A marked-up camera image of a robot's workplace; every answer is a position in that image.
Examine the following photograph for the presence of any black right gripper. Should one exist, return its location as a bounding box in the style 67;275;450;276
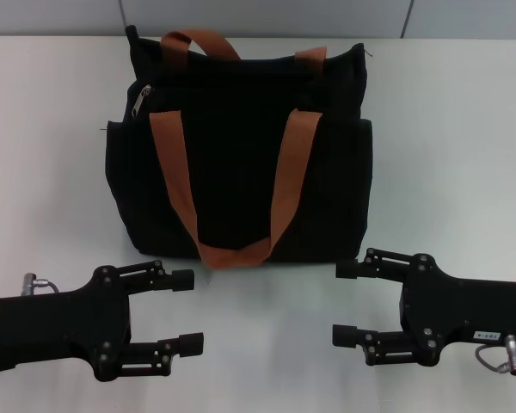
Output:
331;247;516;367

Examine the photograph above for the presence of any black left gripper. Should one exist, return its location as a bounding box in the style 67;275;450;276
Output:
0;259;206;382

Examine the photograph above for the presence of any black bag with brown straps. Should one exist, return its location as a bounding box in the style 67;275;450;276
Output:
99;24;374;271

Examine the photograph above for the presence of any silver zipper pull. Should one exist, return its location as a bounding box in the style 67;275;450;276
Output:
131;84;153;118

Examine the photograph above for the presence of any right gripper cable with plug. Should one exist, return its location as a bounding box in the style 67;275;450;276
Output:
475;333;516;378

